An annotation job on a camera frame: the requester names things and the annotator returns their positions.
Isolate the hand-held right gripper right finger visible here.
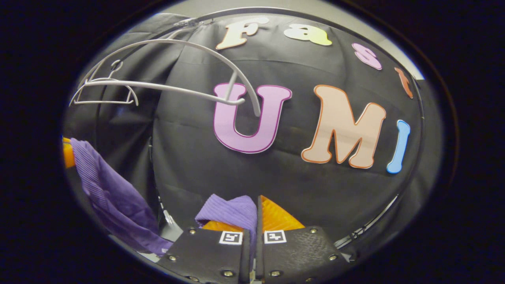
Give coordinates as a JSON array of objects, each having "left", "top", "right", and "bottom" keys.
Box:
[{"left": 256, "top": 195, "right": 352, "bottom": 284}]

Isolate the black backdrop cloth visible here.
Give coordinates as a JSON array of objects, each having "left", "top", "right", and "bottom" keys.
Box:
[{"left": 63, "top": 14, "right": 442, "bottom": 261}]

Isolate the large white clothes hanger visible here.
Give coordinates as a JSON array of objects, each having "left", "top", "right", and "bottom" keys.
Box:
[{"left": 84, "top": 38, "right": 262, "bottom": 117}]

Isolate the black clothes rack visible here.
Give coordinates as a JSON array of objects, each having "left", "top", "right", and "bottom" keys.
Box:
[{"left": 99, "top": 7, "right": 426, "bottom": 249}]

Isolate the small white clothes hanger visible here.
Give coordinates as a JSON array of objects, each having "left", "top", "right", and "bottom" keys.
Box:
[{"left": 69, "top": 59, "right": 139, "bottom": 107}]

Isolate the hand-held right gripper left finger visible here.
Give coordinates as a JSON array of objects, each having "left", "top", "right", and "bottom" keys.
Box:
[{"left": 157, "top": 219, "right": 252, "bottom": 284}]

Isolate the purple corduroy shirt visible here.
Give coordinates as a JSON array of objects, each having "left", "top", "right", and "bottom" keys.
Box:
[{"left": 70, "top": 138, "right": 259, "bottom": 256}]

